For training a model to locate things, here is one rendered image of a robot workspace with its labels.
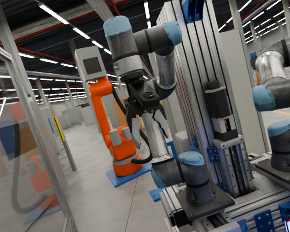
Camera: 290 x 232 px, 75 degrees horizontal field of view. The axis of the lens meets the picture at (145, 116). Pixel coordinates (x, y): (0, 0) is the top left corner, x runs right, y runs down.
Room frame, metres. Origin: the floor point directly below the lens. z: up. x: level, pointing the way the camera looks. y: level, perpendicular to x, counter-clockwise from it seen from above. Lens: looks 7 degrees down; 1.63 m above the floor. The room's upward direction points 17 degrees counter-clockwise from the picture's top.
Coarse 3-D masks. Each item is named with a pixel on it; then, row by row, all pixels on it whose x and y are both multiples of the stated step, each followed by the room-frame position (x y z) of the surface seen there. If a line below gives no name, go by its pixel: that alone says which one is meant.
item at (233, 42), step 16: (224, 32) 2.19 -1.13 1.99; (240, 32) 2.24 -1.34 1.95; (224, 48) 2.18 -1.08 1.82; (240, 48) 2.24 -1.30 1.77; (240, 64) 2.22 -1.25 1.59; (240, 80) 2.21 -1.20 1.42; (176, 96) 1.97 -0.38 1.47; (240, 96) 2.20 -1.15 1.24; (176, 112) 1.96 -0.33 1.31; (240, 112) 2.18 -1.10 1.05; (256, 112) 2.25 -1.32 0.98; (176, 128) 1.95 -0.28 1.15; (256, 128) 2.23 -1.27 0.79; (176, 144) 1.93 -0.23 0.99; (256, 144) 2.22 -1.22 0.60
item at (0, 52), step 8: (0, 48) 1.03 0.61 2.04; (0, 56) 1.06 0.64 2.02; (8, 56) 1.11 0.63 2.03; (16, 72) 1.14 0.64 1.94; (16, 80) 1.13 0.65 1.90; (24, 96) 1.14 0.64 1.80; (32, 112) 1.16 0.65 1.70; (32, 120) 1.13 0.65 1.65; (40, 136) 1.14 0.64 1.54; (40, 144) 1.14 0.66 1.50; (48, 160) 1.13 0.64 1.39; (56, 176) 1.15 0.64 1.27; (56, 184) 1.13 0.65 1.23; (64, 200) 1.14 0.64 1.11; (72, 216) 1.17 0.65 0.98; (72, 224) 1.10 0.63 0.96
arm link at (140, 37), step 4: (136, 32) 0.63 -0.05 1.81; (140, 32) 0.62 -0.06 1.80; (144, 32) 0.62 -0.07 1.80; (136, 36) 0.61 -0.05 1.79; (140, 36) 0.61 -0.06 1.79; (144, 36) 0.61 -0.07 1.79; (136, 40) 0.61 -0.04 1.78; (140, 40) 0.61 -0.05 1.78; (144, 40) 0.61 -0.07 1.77; (136, 44) 0.61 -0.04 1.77; (140, 44) 0.61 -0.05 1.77; (144, 44) 0.61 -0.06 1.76; (148, 44) 0.61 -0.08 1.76; (140, 48) 0.62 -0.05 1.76; (144, 48) 0.62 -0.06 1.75; (148, 48) 0.62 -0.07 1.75; (140, 52) 0.63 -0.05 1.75; (144, 52) 0.63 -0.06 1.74; (148, 52) 0.64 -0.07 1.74
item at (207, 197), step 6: (186, 186) 0.88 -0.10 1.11; (192, 186) 0.84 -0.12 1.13; (198, 186) 0.82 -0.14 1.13; (204, 186) 0.83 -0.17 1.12; (210, 186) 0.85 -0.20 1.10; (186, 192) 0.88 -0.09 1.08; (192, 192) 0.84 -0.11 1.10; (198, 192) 0.82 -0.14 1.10; (204, 192) 0.82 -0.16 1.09; (210, 192) 0.82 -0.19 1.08; (216, 192) 0.86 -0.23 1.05; (186, 198) 0.88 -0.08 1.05; (192, 198) 0.84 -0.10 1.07; (198, 198) 0.82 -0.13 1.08; (204, 198) 0.81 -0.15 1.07; (210, 198) 0.81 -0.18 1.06; (192, 204) 0.84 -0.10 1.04; (198, 204) 0.81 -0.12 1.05; (204, 204) 0.81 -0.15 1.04
